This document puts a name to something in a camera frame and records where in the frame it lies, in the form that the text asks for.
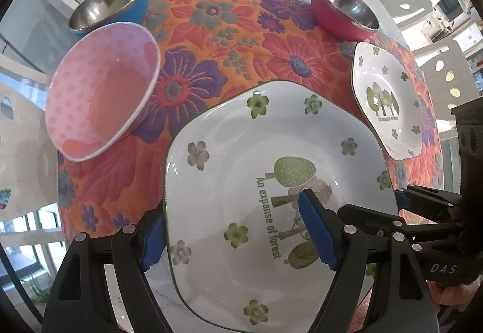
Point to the large white floral plate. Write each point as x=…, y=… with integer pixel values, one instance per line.
x=234, y=167

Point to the blue steel bowl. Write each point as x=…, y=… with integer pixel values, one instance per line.
x=109, y=3

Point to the orange floral table mat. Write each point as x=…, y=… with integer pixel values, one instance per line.
x=226, y=39

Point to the computer monitor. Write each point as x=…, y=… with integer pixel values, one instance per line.
x=449, y=3

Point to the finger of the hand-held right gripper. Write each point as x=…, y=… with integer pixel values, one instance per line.
x=419, y=199
x=371, y=218

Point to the person's right hand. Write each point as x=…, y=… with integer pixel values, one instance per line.
x=452, y=297

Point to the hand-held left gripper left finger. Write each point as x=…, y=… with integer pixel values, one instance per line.
x=153, y=246

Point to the small white floral plate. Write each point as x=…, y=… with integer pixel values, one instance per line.
x=379, y=67

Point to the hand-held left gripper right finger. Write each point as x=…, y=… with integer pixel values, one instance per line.
x=317, y=231

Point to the pink steel bowl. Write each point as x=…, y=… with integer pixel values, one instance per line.
x=328, y=16

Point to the pink polka dot bowl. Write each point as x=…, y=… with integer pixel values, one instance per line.
x=102, y=91

